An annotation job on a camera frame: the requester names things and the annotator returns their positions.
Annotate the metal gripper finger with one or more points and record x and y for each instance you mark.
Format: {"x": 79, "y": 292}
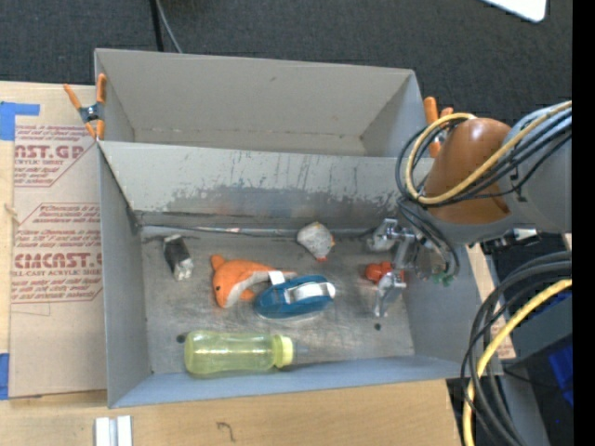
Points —
{"x": 385, "y": 234}
{"x": 389, "y": 285}

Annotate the small red toy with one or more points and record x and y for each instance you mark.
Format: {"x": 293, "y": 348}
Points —
{"x": 372, "y": 272}

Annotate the blue tape dispenser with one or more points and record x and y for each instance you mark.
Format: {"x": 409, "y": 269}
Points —
{"x": 283, "y": 302}

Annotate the orange and white toy dolphin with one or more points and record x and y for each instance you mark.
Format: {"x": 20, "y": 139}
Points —
{"x": 230, "y": 277}

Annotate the yellow-green plastic bottle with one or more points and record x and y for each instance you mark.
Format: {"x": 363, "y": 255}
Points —
{"x": 228, "y": 353}

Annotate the grey metal bin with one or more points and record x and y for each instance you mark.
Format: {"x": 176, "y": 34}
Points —
{"x": 260, "y": 109}

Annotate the black and white small block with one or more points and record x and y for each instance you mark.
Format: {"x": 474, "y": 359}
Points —
{"x": 175, "y": 253}

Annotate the brown cardboard board, red print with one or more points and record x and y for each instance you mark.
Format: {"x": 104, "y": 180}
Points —
{"x": 56, "y": 323}

